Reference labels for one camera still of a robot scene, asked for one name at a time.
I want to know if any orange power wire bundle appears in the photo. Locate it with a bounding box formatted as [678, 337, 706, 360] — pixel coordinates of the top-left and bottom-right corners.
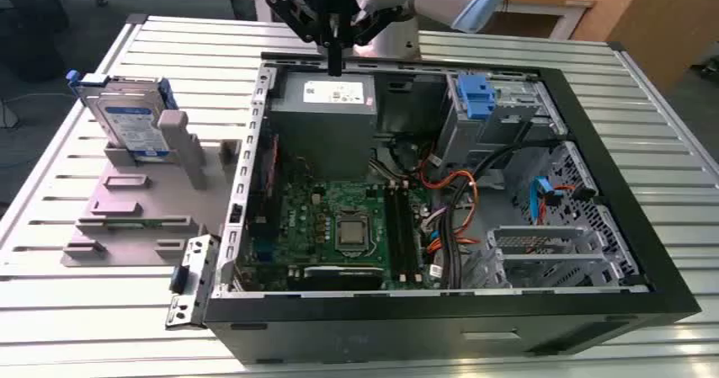
[419, 169, 483, 255]

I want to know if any black office chair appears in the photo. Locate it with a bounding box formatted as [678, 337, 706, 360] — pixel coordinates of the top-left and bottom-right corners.
[0, 0, 72, 84]

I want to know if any hard disk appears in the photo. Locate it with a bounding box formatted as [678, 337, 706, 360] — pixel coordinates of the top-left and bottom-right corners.
[65, 69, 180, 162]

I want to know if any green RAM stick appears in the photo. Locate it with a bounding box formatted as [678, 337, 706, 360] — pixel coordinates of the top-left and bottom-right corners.
[103, 221, 165, 230]

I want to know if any black cable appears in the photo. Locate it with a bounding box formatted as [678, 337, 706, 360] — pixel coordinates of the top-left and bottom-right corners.
[437, 141, 563, 290]
[452, 141, 563, 290]

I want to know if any blue drive cage latch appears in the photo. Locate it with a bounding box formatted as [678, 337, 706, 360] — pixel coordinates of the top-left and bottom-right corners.
[457, 73, 500, 120]

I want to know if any grey parts rack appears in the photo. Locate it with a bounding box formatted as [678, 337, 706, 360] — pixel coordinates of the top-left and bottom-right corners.
[60, 110, 245, 268]

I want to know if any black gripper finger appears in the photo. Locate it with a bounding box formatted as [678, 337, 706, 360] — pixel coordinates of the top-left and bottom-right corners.
[335, 7, 415, 77]
[267, 0, 337, 77]

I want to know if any grey metal drive cage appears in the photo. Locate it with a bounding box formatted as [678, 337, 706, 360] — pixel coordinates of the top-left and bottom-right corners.
[437, 72, 566, 173]

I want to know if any thin multicolour wire bundle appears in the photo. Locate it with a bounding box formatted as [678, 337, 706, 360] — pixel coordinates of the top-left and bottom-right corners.
[421, 207, 448, 234]

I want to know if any metal disk bay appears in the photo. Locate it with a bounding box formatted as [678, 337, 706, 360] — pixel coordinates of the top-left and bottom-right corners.
[485, 225, 642, 289]

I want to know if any blue bracket latch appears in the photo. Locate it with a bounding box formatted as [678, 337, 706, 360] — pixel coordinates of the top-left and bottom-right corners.
[169, 266, 191, 295]

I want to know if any black PC case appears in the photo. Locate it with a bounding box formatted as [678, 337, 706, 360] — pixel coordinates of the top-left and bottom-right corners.
[201, 51, 703, 365]

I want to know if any thin red wire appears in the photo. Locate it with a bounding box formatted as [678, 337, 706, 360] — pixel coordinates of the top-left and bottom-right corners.
[255, 136, 281, 223]

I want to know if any wooden cabinet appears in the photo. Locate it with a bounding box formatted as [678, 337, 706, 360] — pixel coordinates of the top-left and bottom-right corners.
[570, 0, 719, 95]

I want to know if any blue SATA wire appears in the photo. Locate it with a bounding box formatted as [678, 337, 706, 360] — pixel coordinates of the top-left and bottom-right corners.
[528, 175, 566, 224]

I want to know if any power wire with black connector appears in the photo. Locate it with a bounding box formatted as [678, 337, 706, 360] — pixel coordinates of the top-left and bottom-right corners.
[552, 184, 598, 205]

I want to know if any green motherboard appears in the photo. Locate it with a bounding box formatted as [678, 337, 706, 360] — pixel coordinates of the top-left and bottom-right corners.
[239, 179, 445, 293]

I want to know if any metal card retainer bracket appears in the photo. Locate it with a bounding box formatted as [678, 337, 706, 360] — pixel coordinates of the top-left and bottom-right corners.
[164, 233, 221, 332]

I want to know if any yellow black wire bundle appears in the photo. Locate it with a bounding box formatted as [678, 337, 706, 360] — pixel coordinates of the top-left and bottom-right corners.
[368, 137, 445, 184]

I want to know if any grey power supply unit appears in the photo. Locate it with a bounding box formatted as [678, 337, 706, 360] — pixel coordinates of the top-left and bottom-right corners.
[267, 71, 379, 184]

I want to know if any silver CPU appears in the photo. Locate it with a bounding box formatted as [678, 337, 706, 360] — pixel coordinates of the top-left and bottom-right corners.
[335, 220, 367, 244]

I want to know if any black graphics card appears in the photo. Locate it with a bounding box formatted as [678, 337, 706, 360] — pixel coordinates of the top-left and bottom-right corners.
[285, 264, 388, 293]

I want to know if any CPU socket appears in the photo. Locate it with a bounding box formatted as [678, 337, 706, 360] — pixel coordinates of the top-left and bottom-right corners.
[331, 209, 377, 259]

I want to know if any black RAM slot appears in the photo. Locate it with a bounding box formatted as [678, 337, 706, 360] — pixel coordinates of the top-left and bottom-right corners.
[383, 179, 409, 283]

